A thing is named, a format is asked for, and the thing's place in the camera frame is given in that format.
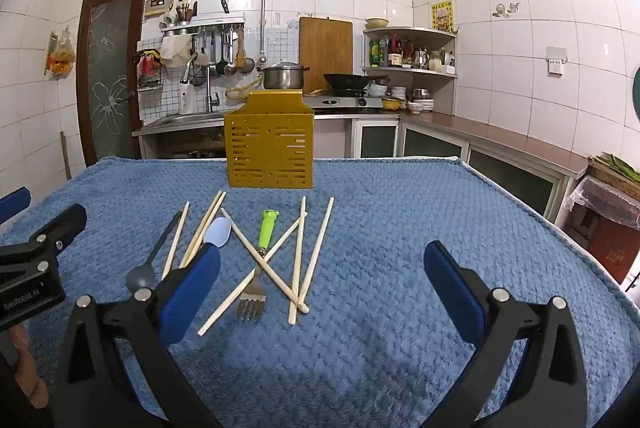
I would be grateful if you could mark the red box with plastic cover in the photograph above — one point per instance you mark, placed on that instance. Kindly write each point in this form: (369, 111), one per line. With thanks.
(610, 248)

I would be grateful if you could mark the steel faucet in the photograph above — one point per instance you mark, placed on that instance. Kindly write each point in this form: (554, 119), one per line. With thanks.
(212, 100)

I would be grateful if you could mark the green round object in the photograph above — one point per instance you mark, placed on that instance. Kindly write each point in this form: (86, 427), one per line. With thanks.
(636, 90)

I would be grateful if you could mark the red-label bottle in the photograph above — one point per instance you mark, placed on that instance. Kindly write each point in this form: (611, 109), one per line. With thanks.
(395, 53)

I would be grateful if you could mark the steel wall utensil rack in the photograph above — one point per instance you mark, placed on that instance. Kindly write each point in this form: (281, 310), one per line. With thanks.
(200, 24)

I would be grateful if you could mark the black wok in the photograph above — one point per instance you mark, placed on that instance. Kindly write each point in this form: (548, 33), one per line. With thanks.
(350, 81)

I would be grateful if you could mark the steel kettle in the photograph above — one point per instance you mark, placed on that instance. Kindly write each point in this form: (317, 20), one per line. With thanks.
(420, 59)

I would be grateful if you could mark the steel pot with lid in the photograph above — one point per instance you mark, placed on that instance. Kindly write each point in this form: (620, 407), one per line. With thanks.
(282, 77)

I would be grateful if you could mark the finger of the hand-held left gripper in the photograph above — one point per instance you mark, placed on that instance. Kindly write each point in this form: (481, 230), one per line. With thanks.
(15, 205)
(55, 228)

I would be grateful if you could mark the stainless steel sink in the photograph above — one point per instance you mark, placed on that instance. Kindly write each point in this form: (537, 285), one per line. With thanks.
(185, 120)

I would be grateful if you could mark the steel ladle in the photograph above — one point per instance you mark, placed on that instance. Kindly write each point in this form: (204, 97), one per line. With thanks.
(229, 68)

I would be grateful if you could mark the light blue spoon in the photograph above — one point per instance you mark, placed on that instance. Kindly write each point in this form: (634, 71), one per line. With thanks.
(220, 230)

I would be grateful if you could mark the yellow bowl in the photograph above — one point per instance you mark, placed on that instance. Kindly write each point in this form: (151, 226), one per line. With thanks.
(376, 23)

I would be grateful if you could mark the blue fleece towel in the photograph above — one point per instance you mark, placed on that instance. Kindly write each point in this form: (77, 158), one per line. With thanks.
(375, 358)

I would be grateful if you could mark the green bottle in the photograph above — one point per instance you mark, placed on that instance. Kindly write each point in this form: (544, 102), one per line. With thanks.
(375, 54)

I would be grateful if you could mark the wooden cutting board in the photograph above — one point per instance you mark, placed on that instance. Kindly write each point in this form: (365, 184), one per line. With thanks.
(325, 48)

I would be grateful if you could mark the white corner shelf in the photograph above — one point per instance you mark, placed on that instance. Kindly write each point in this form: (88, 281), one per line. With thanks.
(440, 73)

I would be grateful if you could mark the white kitchen cabinet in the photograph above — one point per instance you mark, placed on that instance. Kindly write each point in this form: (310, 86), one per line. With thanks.
(505, 173)

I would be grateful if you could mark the brown frosted glass door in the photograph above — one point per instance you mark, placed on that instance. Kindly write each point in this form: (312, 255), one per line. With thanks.
(107, 83)

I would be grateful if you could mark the orange plastic bag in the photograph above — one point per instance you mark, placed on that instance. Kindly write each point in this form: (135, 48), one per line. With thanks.
(61, 55)

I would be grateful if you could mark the dark grey spoon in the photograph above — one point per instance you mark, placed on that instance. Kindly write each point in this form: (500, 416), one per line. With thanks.
(140, 280)

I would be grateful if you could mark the steel gas stove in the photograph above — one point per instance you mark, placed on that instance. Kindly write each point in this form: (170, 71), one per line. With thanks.
(345, 102)

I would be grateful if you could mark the stack of white bowls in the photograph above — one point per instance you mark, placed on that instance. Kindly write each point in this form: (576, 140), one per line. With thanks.
(398, 93)

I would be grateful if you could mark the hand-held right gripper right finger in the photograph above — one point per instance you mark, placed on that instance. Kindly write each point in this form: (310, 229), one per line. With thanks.
(450, 288)

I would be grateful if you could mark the yellow perforated utensil holder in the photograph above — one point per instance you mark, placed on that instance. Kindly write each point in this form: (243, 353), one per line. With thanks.
(270, 143)

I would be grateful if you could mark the white wall hook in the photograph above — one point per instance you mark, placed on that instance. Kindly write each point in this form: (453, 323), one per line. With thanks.
(499, 11)

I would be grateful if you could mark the white water filter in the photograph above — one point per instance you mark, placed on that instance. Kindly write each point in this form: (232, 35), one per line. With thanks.
(188, 100)

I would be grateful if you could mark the person's left hand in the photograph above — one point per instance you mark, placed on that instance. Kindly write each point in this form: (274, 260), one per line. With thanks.
(30, 368)

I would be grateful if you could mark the brown kitchen counter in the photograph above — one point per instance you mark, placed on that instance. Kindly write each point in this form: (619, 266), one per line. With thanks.
(500, 135)

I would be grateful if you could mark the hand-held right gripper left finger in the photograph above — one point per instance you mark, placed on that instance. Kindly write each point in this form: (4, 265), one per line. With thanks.
(192, 293)

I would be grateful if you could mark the white hanging bag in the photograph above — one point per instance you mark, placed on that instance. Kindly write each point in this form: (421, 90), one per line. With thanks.
(176, 50)

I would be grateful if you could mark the yellow wall poster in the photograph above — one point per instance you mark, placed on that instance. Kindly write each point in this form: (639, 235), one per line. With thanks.
(442, 16)

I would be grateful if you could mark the wooden stick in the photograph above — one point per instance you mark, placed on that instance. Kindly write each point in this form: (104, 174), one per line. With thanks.
(65, 158)

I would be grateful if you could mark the white wall outlet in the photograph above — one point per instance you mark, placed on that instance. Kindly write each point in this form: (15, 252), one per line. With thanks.
(556, 63)

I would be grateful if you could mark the yellow enamel pot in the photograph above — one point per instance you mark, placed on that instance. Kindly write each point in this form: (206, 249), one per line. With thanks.
(392, 104)

